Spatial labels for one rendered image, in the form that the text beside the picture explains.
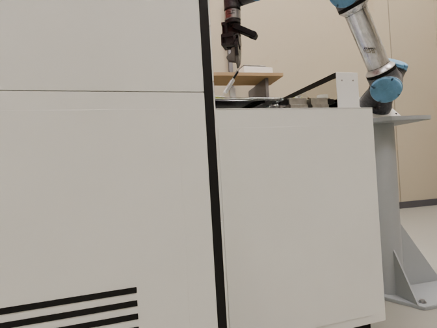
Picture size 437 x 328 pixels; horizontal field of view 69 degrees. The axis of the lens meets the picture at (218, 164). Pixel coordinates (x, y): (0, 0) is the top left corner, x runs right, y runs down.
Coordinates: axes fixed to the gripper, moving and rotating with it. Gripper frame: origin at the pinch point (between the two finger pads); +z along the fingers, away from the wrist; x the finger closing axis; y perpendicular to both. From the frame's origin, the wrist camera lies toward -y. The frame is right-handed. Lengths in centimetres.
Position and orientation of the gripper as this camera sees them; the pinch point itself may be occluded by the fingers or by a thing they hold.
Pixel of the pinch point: (238, 65)
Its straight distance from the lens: 150.9
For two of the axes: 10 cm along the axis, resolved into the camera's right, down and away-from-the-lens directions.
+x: -2.5, 0.4, -9.7
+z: 0.5, 10.0, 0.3
